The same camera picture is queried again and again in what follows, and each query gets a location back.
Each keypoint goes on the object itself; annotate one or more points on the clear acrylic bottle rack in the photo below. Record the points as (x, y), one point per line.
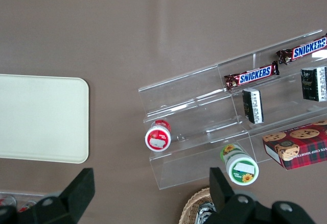
(25, 196)

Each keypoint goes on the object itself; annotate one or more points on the clear acrylic stepped display stand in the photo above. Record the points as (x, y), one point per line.
(194, 101)

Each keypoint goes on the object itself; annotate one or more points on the red capped small jar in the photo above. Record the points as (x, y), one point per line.
(158, 138)

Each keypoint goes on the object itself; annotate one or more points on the Snickers chocolate bar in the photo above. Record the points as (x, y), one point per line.
(255, 74)
(306, 49)

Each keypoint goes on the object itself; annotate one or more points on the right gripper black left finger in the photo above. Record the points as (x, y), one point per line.
(74, 201)

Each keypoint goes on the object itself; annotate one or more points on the oval light wicker basket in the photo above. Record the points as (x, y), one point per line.
(191, 208)

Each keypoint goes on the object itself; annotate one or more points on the small black box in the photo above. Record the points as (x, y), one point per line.
(253, 106)
(314, 83)

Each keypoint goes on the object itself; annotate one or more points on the green capped sunflower jar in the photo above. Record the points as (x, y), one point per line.
(241, 169)

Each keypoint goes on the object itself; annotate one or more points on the beige rectangular tray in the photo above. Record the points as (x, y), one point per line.
(43, 117)

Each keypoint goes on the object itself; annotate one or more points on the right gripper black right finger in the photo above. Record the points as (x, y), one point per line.
(224, 201)

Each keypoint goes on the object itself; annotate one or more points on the red tartan cookie box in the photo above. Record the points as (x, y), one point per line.
(301, 147)

